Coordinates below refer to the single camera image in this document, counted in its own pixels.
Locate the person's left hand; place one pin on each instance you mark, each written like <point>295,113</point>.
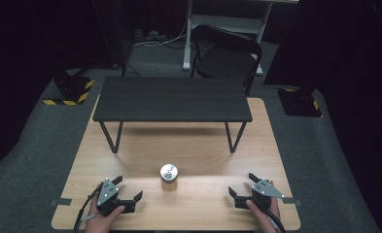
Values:
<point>101,220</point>

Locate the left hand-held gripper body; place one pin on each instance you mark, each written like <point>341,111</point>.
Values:
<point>108,191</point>

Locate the metal can with silver lid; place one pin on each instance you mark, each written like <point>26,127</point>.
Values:
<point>169,176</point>

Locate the black riser shelf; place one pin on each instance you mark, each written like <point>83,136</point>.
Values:
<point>172,98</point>

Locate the person's right hand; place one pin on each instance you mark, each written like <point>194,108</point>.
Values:
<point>265,220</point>

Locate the black folding chair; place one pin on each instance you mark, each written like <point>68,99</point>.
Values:
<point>225,61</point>

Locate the power strip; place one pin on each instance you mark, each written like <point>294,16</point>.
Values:
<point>148,34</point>

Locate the black stand base striped tape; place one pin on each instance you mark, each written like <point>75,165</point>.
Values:
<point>299,102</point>
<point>71,90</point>

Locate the black curtain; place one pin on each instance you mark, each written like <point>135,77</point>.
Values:
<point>33,42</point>
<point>350,81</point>

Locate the grey tape strip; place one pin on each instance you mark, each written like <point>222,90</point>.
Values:
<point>291,200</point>
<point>61,202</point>

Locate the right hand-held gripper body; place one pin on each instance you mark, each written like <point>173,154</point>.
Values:
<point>263,189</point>

